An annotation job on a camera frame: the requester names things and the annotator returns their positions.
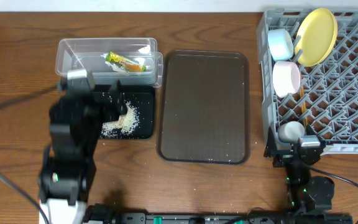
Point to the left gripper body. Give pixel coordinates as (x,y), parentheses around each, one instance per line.
(97,97)

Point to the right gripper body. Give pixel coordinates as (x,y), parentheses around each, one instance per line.
(286,156)

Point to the white cup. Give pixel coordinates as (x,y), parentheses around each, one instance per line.
(290,132)

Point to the rice food waste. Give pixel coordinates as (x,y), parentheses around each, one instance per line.
(124,126)

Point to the green snack wrapper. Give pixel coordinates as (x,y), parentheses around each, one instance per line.
(133,66)

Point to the wooden chopstick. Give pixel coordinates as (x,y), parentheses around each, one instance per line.
(305,109)
(302,102)

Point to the white pink bowl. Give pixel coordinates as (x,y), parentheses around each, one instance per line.
(286,78)

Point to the light blue bowl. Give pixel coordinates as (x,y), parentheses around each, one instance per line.
(280,45)

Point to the yellow plate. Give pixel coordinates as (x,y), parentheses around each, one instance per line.
(318,34)

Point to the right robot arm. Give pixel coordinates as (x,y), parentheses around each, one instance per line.
(309,195)

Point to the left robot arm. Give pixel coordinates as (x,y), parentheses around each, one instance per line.
(68,168)

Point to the black waste tray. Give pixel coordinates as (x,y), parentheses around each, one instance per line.
(143,97)

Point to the grey dishwasher rack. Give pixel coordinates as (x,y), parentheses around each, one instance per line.
(329,100)

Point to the clear plastic bin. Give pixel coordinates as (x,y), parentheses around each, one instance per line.
(87,53)

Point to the brown serving tray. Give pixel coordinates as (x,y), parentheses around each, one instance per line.
(205,108)

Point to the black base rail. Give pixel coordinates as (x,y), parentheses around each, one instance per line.
(104,214)

